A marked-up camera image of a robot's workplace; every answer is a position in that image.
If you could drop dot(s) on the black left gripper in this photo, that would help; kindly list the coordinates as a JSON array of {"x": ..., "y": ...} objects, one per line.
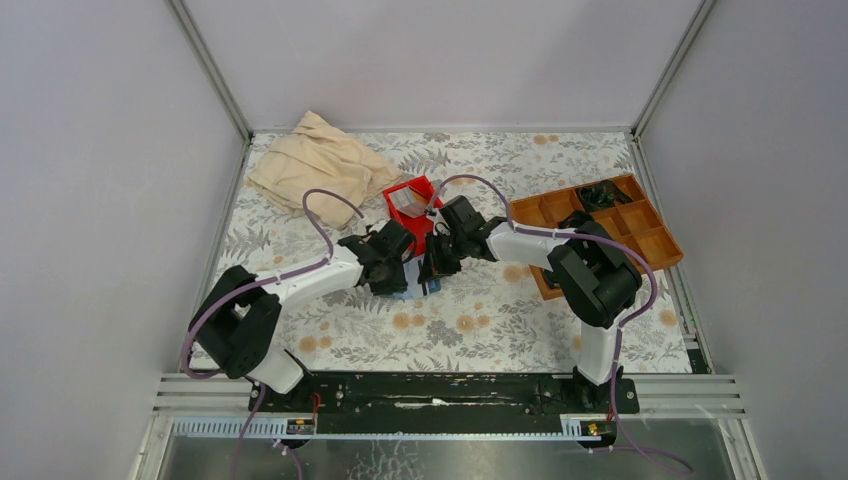
[{"x": 398, "y": 284}]

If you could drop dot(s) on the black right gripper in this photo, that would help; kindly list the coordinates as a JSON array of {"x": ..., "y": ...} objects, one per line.
[{"x": 433, "y": 266}]

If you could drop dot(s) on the blue card holder wallet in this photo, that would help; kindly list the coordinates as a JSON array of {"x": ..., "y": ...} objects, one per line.
[{"x": 415, "y": 289}]

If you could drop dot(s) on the red plastic bin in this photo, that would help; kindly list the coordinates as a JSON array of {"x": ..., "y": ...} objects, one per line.
[{"x": 413, "y": 218}]

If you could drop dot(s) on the wooden compartment tray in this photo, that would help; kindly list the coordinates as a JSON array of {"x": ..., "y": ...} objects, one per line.
[{"x": 618, "y": 204}]

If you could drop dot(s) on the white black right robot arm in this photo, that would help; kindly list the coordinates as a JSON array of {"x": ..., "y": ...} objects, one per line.
[{"x": 598, "y": 280}]

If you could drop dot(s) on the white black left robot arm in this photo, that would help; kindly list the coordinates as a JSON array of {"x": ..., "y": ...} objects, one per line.
[{"x": 236, "y": 322}]

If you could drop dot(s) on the stack of credit cards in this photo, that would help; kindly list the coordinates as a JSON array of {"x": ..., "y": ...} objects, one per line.
[{"x": 409, "y": 202}]

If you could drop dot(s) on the floral patterned table mat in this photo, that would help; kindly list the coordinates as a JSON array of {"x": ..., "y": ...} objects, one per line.
[{"x": 489, "y": 317}]

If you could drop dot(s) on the beige crumpled cloth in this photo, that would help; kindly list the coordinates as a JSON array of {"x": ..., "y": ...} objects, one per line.
[{"x": 318, "y": 155}]

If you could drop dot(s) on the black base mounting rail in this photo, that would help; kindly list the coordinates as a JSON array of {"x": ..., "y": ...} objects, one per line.
[{"x": 377, "y": 403}]

